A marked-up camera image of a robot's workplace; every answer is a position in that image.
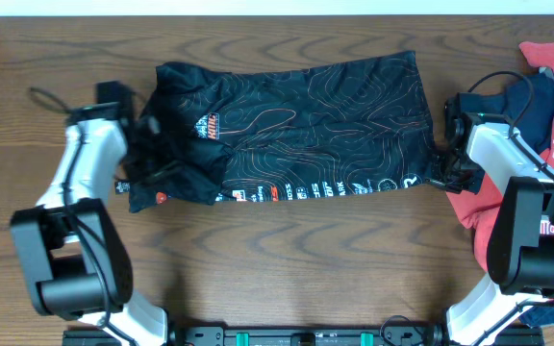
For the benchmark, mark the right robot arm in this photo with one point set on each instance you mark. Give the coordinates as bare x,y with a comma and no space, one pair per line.
520,254

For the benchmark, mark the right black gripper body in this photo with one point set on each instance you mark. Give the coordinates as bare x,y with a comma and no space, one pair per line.
456,172

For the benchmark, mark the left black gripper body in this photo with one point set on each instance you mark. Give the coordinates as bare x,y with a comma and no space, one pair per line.
141,145

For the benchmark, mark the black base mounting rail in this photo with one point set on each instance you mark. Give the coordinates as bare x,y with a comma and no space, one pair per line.
390,335

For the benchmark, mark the black orange-patterned cycling jersey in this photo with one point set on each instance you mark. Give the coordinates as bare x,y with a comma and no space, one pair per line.
335,130

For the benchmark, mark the navy blue garment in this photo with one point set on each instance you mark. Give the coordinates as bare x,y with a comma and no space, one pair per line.
510,102

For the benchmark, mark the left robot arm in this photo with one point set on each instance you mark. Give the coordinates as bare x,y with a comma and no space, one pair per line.
74,263

